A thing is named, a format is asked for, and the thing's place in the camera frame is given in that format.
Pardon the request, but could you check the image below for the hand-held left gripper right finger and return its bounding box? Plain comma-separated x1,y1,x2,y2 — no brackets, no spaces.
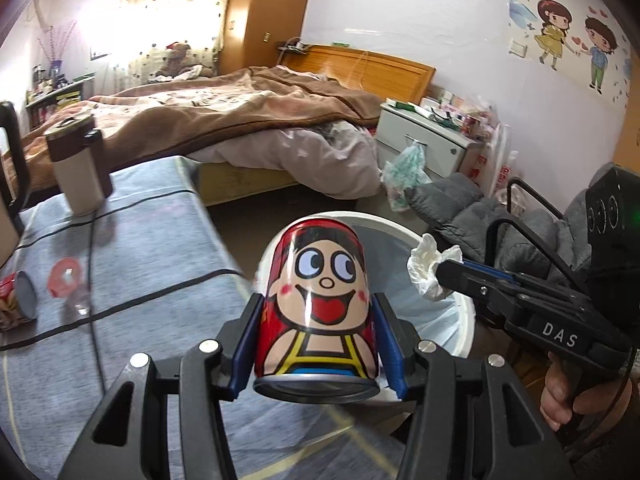
372,291,576,480

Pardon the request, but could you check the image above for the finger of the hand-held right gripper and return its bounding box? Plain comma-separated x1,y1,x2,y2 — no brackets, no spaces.
462,259,587,302
436,258,532,329

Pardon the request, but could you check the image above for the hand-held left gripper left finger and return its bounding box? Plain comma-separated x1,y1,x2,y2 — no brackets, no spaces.
57,292,263,480

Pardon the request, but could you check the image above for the white tissue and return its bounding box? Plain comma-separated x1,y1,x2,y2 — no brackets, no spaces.
406,232,465,302

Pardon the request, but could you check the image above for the white trash bin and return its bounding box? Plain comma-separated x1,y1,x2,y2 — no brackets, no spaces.
252,210,476,406

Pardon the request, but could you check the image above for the red cartoon drink can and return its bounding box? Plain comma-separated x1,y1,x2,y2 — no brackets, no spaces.
252,215,381,403
0,270,38,332

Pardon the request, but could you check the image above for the person's right hand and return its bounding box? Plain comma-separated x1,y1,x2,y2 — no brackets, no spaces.
540,351,633,434

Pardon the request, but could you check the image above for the clear plastic bin liner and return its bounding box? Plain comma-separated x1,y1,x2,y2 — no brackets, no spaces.
350,220,468,361

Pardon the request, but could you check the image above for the grey cushioned chair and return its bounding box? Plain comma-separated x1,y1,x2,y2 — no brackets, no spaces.
407,162,616,281

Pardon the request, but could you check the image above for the white red-print plastic bag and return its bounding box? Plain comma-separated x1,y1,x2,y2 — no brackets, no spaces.
470,125,526,201

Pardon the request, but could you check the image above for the green and white plastic bag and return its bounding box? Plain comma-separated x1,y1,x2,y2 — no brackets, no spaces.
381,142,433,213

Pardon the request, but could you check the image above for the white nightstand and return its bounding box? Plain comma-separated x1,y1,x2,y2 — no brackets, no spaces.
375,100,483,178

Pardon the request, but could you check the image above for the pile of small boxes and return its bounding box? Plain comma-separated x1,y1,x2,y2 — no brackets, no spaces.
395,87,501,136

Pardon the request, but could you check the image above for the pink duvet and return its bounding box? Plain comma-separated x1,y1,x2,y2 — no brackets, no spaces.
190,120,383,198

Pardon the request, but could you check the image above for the clear cup with red lid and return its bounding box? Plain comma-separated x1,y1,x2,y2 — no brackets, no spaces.
47,257,93,316

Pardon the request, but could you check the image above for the wooden bed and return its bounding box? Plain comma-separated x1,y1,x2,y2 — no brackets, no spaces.
0,42,436,211

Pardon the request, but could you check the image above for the brown and white lidded mug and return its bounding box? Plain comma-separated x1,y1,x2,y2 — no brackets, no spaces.
44,114,114,217

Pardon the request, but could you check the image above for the brown blanket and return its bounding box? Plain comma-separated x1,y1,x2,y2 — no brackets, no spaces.
0,65,381,181

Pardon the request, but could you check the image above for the brown teddy bear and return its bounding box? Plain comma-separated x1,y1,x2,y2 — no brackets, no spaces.
157,41,213,81

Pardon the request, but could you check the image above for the cluttered desk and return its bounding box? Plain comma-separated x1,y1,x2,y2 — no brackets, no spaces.
25,75,96,131

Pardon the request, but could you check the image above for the wooden wardrobe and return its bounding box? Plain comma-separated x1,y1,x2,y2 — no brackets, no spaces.
217,0,318,76

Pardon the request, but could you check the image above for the vase with pink branches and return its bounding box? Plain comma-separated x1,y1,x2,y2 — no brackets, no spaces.
40,20,78,81

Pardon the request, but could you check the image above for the dotted curtain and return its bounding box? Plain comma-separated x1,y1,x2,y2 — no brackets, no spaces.
117,0,236,91

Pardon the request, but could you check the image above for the cartoon couple wall sticker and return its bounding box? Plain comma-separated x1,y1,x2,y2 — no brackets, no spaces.
440,0,633,108

